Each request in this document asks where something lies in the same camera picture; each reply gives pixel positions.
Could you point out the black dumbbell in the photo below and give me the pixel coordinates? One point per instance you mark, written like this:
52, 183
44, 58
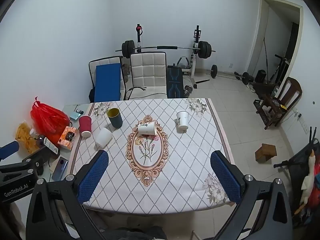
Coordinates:
246, 77

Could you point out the grey dumbbell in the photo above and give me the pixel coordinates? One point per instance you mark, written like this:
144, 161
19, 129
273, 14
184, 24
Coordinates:
188, 91

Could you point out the black router antennas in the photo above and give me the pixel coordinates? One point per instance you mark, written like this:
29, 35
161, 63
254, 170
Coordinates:
313, 136

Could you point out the blue-grey smartphone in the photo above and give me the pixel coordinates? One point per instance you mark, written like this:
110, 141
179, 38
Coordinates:
60, 168

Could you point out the small barbell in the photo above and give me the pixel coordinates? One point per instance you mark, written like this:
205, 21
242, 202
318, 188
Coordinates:
213, 71

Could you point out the red plastic bag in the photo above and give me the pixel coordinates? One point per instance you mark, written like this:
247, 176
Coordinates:
48, 120

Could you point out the black cylinder speaker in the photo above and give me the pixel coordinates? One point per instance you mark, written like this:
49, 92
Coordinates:
260, 76

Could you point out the door frame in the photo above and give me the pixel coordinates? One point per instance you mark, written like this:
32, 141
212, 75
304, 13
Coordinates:
257, 30

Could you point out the folded black scooter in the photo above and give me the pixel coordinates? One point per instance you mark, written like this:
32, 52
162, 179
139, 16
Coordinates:
278, 67

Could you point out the translucent white plastic cup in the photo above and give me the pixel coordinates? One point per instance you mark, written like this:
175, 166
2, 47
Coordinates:
103, 138

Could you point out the dark blue cup yellow inside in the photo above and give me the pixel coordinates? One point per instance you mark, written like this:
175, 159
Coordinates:
115, 120

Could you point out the barbell with black plates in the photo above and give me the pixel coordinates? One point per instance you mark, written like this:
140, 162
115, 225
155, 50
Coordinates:
205, 49

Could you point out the dark wooden chair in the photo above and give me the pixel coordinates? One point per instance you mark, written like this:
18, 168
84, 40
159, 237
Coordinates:
290, 90

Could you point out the dark bottle white label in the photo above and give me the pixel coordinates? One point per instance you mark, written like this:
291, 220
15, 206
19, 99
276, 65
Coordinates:
48, 145

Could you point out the teal card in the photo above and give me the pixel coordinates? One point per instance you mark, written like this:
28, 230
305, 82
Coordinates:
75, 115

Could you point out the white paper cup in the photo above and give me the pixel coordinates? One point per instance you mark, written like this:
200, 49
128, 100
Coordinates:
182, 122
147, 128

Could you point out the yellow snack bag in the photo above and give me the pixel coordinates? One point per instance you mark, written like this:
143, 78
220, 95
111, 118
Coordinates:
25, 137

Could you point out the white duck toy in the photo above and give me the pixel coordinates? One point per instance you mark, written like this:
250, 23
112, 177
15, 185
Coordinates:
308, 177

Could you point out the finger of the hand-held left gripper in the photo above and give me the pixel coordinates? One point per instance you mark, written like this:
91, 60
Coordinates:
8, 148
37, 156

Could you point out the blue board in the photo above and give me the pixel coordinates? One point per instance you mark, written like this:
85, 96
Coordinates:
107, 82

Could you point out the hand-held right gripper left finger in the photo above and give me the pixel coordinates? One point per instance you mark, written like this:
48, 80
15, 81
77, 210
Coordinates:
93, 178

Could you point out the orange tissue box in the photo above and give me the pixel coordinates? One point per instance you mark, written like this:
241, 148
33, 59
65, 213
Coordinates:
67, 138

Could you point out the patterned white tablecloth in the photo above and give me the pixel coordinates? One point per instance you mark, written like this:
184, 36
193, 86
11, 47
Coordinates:
175, 160

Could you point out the black weight bench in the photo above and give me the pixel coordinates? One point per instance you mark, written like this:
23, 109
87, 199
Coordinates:
174, 81

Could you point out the red paper cup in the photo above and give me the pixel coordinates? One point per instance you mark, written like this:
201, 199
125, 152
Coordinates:
85, 126

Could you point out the cream padded chair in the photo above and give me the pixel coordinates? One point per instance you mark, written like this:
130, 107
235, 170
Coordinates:
105, 61
148, 72

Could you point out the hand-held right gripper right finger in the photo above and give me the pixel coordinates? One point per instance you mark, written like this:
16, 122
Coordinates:
225, 177

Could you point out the white barbell rack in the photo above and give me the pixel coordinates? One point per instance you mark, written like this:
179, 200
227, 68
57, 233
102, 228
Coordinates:
194, 62

